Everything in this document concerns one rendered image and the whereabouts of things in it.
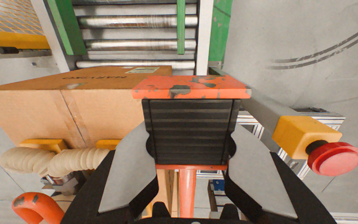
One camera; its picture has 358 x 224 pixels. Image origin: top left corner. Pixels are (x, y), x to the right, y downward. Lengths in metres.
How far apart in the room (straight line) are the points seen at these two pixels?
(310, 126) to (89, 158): 0.43
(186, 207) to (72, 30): 0.73
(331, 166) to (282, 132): 0.09
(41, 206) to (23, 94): 0.23
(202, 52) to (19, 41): 0.72
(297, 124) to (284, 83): 1.21
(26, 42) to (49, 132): 0.48
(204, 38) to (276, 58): 0.94
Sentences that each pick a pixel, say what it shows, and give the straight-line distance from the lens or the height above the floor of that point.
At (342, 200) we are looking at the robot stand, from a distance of 0.83.
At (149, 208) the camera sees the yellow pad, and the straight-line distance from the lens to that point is 0.54.
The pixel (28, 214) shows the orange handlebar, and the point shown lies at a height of 1.09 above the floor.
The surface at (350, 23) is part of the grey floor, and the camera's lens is 1.75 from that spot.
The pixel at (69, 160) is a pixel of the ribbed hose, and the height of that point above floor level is 1.04.
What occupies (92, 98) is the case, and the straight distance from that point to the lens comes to 0.32.
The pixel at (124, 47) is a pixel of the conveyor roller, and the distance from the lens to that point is 0.70.
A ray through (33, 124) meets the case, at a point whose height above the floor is 0.95.
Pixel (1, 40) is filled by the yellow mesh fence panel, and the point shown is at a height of 0.72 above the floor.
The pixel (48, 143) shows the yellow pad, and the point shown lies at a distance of 0.44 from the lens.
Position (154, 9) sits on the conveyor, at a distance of 0.73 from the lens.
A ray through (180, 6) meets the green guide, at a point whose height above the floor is 0.64.
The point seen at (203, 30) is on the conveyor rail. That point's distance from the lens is 0.61.
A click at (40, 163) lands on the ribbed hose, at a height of 1.04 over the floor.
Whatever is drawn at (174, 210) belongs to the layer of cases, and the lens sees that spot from 1.55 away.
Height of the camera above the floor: 1.19
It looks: 63 degrees down
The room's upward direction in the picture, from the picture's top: 176 degrees counter-clockwise
